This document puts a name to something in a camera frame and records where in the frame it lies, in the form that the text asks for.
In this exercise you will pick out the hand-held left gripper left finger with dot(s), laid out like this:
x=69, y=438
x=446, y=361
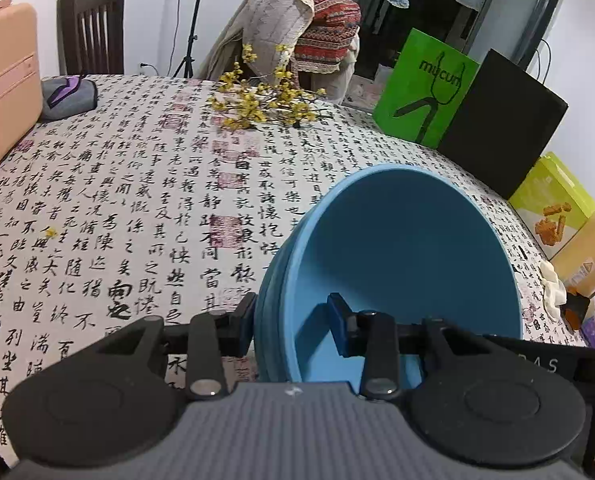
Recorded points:
x=245, y=330

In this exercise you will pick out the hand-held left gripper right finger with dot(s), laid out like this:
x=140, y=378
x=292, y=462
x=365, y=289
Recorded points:
x=337, y=320

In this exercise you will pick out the blue bowl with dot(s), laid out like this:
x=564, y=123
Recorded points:
x=279, y=340
x=402, y=240

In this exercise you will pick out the black orange crumpled wrapper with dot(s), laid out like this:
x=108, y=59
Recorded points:
x=575, y=310

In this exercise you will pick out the white crumpled tissue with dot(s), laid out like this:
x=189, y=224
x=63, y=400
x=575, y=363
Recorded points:
x=552, y=285

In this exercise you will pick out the yellow thermos bottle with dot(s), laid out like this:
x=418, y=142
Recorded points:
x=592, y=240

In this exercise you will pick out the green snack box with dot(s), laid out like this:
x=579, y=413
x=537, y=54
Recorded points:
x=542, y=190

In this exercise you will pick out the yellow flower branch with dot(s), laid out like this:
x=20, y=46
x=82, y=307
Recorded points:
x=257, y=105

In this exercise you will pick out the chair draped with blankets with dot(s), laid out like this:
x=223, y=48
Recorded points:
x=345, y=75

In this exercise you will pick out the green paper bag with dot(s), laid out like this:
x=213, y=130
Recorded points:
x=407, y=80

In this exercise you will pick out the black paper bag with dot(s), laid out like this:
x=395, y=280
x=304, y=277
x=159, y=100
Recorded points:
x=502, y=125

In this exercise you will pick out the grey purple cloth pouch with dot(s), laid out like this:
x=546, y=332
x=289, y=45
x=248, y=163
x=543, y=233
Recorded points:
x=72, y=102

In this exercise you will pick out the studio light on stand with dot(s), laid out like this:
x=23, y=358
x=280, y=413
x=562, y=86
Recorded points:
x=192, y=40

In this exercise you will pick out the red patterned blanket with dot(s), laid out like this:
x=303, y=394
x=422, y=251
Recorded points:
x=327, y=25

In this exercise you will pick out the white lace-trimmed cloth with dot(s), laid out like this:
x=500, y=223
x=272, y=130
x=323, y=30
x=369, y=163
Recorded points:
x=272, y=15

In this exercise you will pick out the pink suitcase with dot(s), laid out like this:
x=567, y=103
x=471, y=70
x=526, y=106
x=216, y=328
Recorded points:
x=2, y=85

